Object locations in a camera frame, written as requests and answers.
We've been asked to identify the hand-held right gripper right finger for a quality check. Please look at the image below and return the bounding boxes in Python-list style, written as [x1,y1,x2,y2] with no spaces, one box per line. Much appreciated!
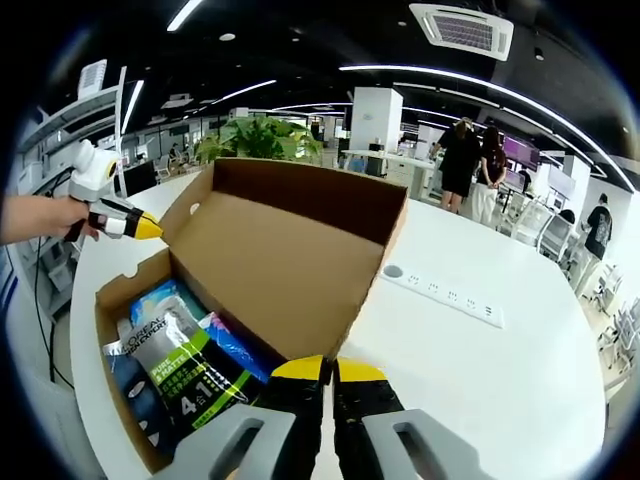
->
[332,357,501,480]

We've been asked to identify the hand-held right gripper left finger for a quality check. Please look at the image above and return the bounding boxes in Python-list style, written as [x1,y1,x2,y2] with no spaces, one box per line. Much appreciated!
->
[149,355,332,480]

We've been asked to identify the dark blue soft plastic pack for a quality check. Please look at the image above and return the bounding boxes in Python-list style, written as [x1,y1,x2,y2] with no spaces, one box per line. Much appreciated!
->
[198,312,275,385]

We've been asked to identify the grey green skincare pouch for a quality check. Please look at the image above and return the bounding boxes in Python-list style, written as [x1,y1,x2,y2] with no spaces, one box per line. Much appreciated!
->
[102,294,262,454]

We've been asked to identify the brown cardboard shoe box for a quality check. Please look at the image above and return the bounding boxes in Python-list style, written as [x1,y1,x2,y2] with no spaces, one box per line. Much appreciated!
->
[94,157,410,476]

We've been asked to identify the white ribbed box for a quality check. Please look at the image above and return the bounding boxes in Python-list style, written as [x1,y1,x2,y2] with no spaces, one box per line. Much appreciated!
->
[77,58,109,101]

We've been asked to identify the person's left hand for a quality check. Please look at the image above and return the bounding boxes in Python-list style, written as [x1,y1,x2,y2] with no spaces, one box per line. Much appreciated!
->
[48,196,101,244]

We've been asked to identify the black desk monitor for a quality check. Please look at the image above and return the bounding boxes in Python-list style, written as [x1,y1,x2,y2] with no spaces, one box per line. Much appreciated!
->
[121,159,159,199]

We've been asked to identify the grey metal storage shelf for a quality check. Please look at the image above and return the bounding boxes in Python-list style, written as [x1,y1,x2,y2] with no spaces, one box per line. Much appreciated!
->
[14,67,129,321]

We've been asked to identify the white table socket strip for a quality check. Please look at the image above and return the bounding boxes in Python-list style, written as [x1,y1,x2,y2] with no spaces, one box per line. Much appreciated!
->
[379,263,506,330]

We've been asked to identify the green plant in white pot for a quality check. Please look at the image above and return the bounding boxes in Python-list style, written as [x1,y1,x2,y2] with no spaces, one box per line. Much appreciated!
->
[194,114,324,166]

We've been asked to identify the white standing desk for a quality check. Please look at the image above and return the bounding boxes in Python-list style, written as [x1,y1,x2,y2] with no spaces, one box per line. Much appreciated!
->
[341,148,437,199]

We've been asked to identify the group of white office chairs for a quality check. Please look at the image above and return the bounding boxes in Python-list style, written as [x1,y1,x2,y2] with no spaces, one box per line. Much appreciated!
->
[509,197,640,381]

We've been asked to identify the purple lit screen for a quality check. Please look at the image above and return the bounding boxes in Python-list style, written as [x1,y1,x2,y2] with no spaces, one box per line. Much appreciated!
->
[502,135,542,172]

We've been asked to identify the ceiling light strips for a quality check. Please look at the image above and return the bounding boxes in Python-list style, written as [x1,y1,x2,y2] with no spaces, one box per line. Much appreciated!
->
[119,0,624,194]

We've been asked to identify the white ceiling air conditioner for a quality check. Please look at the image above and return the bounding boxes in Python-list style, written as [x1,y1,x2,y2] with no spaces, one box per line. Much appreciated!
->
[408,3,515,62]

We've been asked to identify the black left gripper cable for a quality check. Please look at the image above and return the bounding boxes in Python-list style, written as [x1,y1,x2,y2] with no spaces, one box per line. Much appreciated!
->
[32,169,76,389]

